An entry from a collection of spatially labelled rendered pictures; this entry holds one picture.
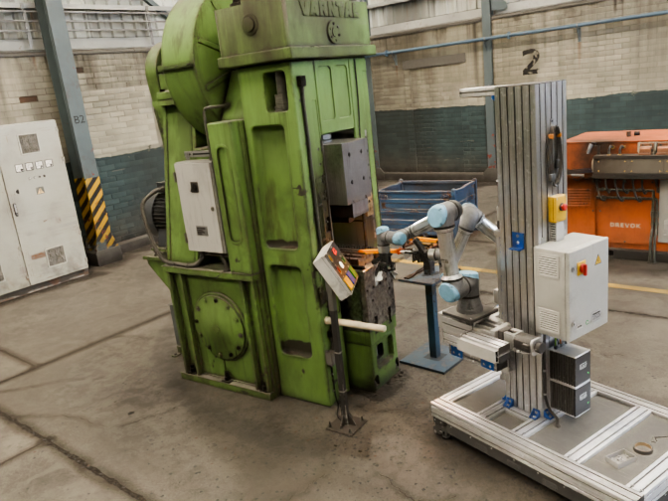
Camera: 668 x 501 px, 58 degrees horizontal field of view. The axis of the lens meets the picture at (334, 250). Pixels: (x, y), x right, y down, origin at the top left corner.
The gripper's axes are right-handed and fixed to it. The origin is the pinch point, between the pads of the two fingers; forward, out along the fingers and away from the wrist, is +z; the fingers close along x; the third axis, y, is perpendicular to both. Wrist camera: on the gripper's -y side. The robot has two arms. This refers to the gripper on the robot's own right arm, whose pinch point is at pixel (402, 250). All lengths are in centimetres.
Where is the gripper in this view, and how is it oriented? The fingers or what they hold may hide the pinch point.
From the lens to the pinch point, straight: 404.2
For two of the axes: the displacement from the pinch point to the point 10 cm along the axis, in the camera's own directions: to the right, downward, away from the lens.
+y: 1.4, 9.6, 2.6
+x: 5.5, -2.9, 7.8
